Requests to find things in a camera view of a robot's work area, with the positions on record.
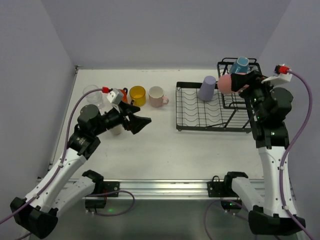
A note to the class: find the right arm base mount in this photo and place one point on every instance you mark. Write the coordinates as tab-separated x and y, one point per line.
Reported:
216	188

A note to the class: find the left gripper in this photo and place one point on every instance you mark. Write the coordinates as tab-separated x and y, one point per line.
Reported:
128	118

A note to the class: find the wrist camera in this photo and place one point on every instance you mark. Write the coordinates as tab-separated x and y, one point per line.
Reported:
281	75
115	96

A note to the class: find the blue mug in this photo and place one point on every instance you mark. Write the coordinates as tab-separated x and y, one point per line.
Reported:
240	66

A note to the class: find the pink mug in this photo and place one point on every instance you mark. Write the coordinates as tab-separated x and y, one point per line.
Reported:
157	97

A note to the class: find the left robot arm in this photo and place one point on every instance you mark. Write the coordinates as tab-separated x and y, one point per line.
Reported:
39	210

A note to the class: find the lilac tumbler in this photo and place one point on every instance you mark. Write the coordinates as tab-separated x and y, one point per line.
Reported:
206	91

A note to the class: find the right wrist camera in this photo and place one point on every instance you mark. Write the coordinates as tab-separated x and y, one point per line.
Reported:
281	75

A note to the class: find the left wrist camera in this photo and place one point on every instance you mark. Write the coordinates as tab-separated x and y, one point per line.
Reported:
115	96

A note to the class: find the clear glass cup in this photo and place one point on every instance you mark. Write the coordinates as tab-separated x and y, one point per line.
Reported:
99	102
90	97

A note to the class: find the aluminium rail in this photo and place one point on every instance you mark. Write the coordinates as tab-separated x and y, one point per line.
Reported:
160	187

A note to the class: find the pink tumbler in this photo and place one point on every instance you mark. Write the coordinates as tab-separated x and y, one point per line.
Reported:
224	85

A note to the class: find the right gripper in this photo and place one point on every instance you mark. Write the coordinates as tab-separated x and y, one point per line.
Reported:
246	84

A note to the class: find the black wire dish rack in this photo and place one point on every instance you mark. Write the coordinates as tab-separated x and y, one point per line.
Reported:
224	113

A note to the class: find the orange mug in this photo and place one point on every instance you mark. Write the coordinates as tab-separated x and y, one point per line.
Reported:
125	93

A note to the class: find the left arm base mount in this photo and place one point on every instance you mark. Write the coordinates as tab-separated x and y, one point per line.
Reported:
101	201

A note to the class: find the cream tumbler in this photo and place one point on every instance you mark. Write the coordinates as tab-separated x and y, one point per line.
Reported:
116	130

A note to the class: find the yellow mug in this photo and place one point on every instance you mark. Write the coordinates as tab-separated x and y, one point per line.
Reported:
138	96

